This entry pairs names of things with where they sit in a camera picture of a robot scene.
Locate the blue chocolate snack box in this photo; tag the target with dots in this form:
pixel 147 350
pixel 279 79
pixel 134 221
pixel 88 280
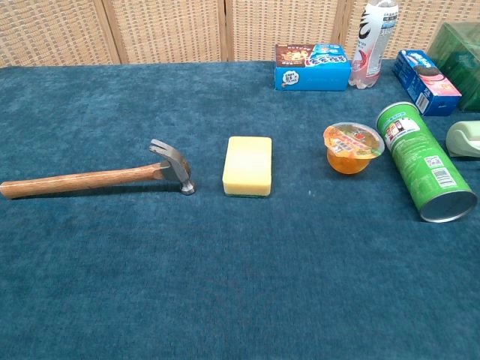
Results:
pixel 315 73

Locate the yellow sponge with green base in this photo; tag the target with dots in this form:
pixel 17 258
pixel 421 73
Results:
pixel 247 165

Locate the green transparent box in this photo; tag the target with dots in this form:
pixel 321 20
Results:
pixel 459 60

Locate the green chips can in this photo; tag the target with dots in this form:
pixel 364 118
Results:
pixel 423 165

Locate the woven bamboo folding screen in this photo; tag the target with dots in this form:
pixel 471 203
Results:
pixel 168 30

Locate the orange fruit jelly cup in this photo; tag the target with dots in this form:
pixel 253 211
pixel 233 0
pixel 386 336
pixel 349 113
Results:
pixel 350 150

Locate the pale green lint roller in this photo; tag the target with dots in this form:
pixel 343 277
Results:
pixel 463 140

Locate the blue sandwich cookie box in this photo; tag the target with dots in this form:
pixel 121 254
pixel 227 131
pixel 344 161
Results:
pixel 425 84

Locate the white pink drink bottle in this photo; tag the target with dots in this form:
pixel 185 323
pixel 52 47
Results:
pixel 369 48

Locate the blue table cloth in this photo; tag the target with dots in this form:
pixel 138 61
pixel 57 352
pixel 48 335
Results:
pixel 225 270

